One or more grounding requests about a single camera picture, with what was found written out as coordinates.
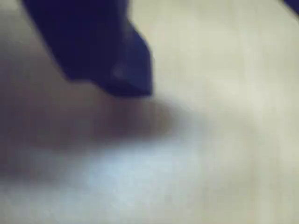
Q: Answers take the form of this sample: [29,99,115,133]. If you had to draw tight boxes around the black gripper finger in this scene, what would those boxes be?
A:
[284,0,299,16]
[22,0,154,98]

